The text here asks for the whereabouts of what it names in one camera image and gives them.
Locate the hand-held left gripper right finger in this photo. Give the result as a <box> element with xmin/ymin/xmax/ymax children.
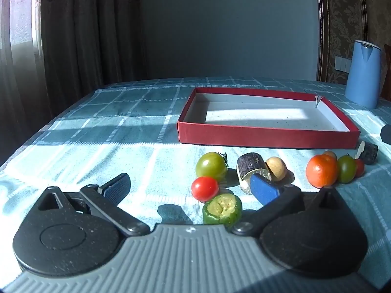
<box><xmin>230</xmin><ymin>173</ymin><xmax>349</xmax><ymax>237</ymax></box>

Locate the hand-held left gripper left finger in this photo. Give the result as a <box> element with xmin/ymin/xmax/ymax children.
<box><xmin>36</xmin><ymin>172</ymin><xmax>151</xmax><ymax>237</ymax></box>

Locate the dark sugarcane piece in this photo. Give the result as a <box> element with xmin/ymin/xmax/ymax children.
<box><xmin>356</xmin><ymin>141</ymin><xmax>379</xmax><ymax>165</ymax></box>
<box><xmin>237</xmin><ymin>152</ymin><xmax>272</xmax><ymax>195</ymax></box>

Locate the red cardboard box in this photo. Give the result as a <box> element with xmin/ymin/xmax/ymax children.
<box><xmin>177</xmin><ymin>87</ymin><xmax>361</xmax><ymax>150</ymax></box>

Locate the orange tangerine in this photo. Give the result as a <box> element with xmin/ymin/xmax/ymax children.
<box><xmin>306</xmin><ymin>154</ymin><xmax>338</xmax><ymax>188</ymax></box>

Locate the beige round fruit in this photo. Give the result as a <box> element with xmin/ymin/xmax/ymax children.
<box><xmin>265</xmin><ymin>156</ymin><xmax>288</xmax><ymax>181</ymax></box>

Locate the green cut fruit piece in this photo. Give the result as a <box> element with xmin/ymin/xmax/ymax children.
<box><xmin>202</xmin><ymin>193</ymin><xmax>243</xmax><ymax>227</ymax></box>

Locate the small green tomato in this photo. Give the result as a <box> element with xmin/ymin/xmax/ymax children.
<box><xmin>337</xmin><ymin>155</ymin><xmax>357</xmax><ymax>184</ymax></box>

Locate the large green tomato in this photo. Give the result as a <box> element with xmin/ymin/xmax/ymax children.
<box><xmin>195</xmin><ymin>152</ymin><xmax>228</xmax><ymax>182</ymax></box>

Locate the blue kettle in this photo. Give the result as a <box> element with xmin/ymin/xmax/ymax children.
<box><xmin>345</xmin><ymin>40</ymin><xmax>383</xmax><ymax>110</ymax></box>

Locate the brown patterned curtain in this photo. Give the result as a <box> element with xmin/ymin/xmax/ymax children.
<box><xmin>40</xmin><ymin>0</ymin><xmax>148</xmax><ymax>118</ymax></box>

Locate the sheer white curtain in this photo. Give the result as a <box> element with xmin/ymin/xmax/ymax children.
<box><xmin>0</xmin><ymin>0</ymin><xmax>49</xmax><ymax>167</ymax></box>

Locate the white wall switch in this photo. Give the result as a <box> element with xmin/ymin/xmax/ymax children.
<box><xmin>334</xmin><ymin>55</ymin><xmax>350</xmax><ymax>73</ymax></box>

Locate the dark wooden wall trim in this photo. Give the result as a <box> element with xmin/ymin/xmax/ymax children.
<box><xmin>315</xmin><ymin>0</ymin><xmax>333</xmax><ymax>83</ymax></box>

